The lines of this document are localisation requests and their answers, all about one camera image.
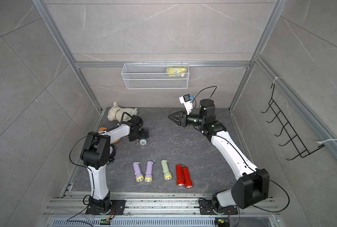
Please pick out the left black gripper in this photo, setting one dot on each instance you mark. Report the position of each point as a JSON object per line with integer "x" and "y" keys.
{"x": 144, "y": 135}

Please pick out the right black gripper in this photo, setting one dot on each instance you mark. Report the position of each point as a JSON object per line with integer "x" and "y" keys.
{"x": 183, "y": 118}

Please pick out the blue flashlight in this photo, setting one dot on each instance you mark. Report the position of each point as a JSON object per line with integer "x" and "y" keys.
{"x": 143, "y": 142}

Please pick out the purple flashlight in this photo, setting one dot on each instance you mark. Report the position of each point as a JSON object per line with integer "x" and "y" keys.
{"x": 137, "y": 170}
{"x": 149, "y": 169}

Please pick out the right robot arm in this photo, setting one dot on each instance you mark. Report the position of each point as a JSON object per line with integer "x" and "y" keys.
{"x": 252, "y": 184}

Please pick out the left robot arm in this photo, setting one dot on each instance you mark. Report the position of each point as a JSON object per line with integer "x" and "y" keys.
{"x": 98, "y": 151}

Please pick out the green flashlight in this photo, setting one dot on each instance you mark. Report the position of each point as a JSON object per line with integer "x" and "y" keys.
{"x": 166, "y": 173}

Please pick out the red flashlight left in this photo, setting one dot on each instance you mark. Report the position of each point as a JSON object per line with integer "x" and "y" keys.
{"x": 180, "y": 178}

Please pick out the red flashlight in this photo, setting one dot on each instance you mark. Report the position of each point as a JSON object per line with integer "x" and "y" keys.
{"x": 180, "y": 178}
{"x": 187, "y": 178}

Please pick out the red flashlight right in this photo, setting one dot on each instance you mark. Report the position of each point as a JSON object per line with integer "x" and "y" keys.
{"x": 187, "y": 178}

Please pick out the black alarm clock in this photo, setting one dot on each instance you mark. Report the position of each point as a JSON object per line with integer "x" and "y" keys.
{"x": 112, "y": 154}

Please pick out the white plush dog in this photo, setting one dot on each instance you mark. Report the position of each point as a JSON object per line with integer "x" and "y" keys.
{"x": 120, "y": 114}

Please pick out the orange plush toy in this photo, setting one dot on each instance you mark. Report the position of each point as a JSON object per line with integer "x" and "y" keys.
{"x": 103, "y": 129}

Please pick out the yellow item in basket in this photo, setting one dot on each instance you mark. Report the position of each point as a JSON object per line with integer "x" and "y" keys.
{"x": 176, "y": 71}

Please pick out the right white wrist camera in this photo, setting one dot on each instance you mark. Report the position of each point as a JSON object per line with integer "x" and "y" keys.
{"x": 187, "y": 101}

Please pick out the white wire wall basket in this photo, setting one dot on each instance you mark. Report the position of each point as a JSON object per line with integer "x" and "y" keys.
{"x": 153, "y": 76}

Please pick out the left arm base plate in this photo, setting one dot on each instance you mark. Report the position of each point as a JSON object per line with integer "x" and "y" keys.
{"x": 108, "y": 207}

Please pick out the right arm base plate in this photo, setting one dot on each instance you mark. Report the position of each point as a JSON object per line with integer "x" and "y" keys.
{"x": 212, "y": 207}

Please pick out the black wall hook rack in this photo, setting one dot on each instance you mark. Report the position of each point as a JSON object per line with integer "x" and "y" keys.
{"x": 287, "y": 128}

